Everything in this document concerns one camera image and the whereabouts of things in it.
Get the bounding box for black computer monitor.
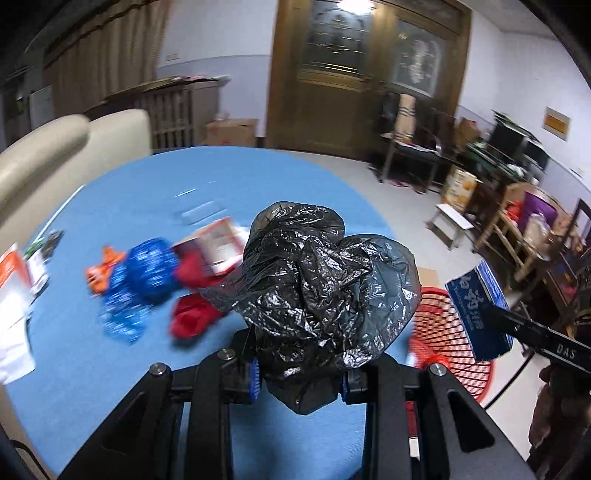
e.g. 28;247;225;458
488;121;528;158

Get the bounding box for cream sofa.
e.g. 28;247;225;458
0;108;152;236

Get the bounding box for purple cushion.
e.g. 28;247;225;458
518;191;563;232

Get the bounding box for beige curtain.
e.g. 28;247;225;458
44;0;172;108

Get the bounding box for dark wooden chair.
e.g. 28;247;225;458
542;198;591;321

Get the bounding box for small dark leaflet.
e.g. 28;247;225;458
25;230;64;265

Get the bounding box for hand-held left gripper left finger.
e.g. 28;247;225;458
60;330;262;480

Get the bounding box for slatted wooden crib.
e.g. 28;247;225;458
105;76;232;151

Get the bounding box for black plastic bag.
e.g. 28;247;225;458
199;200;422;416

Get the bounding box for blue paper carton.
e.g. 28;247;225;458
445;259;513;361

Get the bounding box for orange wall plaque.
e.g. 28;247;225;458
542;106;571;142

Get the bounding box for flat cardboard sheet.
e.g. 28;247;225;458
417;267;448;297

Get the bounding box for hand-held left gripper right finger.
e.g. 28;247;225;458
341;356;539;480

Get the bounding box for red crumpled wrapper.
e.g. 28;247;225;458
168;251;232;340

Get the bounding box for small white stool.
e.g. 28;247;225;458
426;203;475;251

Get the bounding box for small brown cardboard box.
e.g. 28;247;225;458
456;117;479;149

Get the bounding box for red printed paper carton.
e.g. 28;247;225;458
178;217;249;277

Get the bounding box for black armchair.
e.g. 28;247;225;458
378;90;446;192

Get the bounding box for yellow printed carton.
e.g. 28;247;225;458
442;165;479;214

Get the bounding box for wooden double door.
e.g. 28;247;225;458
267;0;472;161

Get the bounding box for wicker chair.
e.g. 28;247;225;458
475;182;557;280

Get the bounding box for orange and white packet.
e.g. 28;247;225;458
0;244;32;289

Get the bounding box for large clear plastic bag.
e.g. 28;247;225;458
526;212;551;246

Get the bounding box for person's right forearm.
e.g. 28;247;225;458
527;364;591;467

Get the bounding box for white paper sheets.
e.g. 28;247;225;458
0;286;37;385

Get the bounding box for striped scarf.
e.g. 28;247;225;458
396;95;417;138

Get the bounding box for red plastic basket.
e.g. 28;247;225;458
406;286;495;460

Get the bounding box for blue plastic wrapper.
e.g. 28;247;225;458
99;236;178;344

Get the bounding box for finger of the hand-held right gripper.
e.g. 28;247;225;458
489;306;551;349

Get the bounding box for blue tablecloth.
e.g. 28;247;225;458
0;147;407;478

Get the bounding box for orange snack packet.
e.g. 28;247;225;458
84;246;127;296

